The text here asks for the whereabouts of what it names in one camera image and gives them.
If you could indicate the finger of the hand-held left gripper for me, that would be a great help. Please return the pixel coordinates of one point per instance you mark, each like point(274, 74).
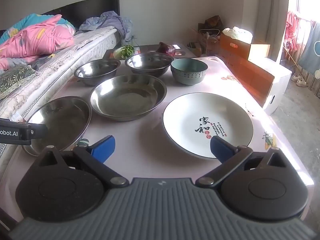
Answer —
point(38, 130)

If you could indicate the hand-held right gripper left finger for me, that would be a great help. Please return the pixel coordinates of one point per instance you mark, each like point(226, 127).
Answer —
point(103, 148)

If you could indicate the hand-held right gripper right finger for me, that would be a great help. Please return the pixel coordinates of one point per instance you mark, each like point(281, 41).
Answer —
point(220, 148)

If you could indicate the shallow steel plate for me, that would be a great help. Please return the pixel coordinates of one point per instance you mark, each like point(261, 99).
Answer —
point(62, 120)

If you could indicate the white ceramic plate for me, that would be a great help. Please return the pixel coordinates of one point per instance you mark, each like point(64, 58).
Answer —
point(190, 120)

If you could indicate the deep steel plate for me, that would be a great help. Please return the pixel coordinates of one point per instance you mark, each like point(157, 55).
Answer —
point(127, 97)

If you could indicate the small steel bowl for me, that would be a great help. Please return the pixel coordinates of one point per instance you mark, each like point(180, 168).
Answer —
point(96, 72)

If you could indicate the teal ceramic bowl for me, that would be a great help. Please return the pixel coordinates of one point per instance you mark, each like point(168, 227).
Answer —
point(188, 72)

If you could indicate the wide steel bowl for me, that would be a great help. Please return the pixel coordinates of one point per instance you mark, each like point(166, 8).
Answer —
point(148, 63)

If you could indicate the white mattress label card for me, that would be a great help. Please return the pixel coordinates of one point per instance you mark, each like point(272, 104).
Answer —
point(17, 117)

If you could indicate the pink printed tablecloth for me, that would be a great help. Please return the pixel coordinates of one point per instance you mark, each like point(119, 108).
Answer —
point(140, 140)

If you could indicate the green leaf-patterned pillow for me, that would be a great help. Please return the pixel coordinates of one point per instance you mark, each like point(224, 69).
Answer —
point(15, 78)

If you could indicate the white quilted mattress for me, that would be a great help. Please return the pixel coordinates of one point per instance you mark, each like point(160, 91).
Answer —
point(57, 62)

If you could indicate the large white cardboard box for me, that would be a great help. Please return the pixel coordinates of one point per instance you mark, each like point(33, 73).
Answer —
point(265, 80)

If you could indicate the pink floral quilt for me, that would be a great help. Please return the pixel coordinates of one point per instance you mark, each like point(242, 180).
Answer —
point(37, 37)

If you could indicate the napa cabbage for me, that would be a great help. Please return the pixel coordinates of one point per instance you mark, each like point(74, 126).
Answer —
point(125, 51)

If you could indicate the white shoes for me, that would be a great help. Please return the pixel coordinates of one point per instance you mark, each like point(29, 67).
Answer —
point(300, 80)

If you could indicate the small open cardboard box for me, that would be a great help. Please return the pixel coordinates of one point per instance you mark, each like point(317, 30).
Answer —
point(207, 42)

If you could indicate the printed appliance box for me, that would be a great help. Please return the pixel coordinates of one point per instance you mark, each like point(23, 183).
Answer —
point(147, 48)

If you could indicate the red onion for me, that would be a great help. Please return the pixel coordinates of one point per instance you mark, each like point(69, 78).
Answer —
point(166, 48)

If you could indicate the white plastic bag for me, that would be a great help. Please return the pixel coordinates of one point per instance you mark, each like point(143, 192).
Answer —
point(237, 33)

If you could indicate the pale blue clothes pile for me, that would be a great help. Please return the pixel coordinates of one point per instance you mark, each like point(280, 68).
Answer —
point(112, 22)

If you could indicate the brown paper bag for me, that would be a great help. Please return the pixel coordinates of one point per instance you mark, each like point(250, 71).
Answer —
point(212, 22)

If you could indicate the dark wooden headboard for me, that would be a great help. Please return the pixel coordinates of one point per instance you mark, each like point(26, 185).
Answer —
point(82, 8)

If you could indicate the blue hanging cloth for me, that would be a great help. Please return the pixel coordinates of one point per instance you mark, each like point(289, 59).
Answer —
point(310, 47)

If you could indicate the pink hanging garment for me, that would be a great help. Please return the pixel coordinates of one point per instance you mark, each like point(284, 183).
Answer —
point(291, 30)

